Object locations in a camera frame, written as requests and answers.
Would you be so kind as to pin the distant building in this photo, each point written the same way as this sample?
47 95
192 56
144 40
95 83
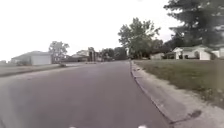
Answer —
83 55

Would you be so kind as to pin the large dark conifer tree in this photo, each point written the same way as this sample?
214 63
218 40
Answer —
200 20

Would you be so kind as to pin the white house green roof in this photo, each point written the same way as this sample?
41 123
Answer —
196 52

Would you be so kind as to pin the pale concrete kerb strip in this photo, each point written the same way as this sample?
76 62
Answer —
173 101

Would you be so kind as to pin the grey asphalt road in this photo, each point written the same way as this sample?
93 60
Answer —
86 96

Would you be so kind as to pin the green leafy tree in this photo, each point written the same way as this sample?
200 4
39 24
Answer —
138 36

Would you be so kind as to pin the small leafy tree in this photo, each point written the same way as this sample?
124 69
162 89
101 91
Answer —
58 49

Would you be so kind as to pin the pale house with garage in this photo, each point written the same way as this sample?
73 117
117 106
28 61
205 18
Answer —
35 58

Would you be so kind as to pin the row of distant trees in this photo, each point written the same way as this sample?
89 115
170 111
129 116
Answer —
111 53

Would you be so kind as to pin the green grass lawn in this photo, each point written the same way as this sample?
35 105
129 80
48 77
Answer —
190 73

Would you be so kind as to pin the grass verge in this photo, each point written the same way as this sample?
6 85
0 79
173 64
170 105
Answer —
23 69

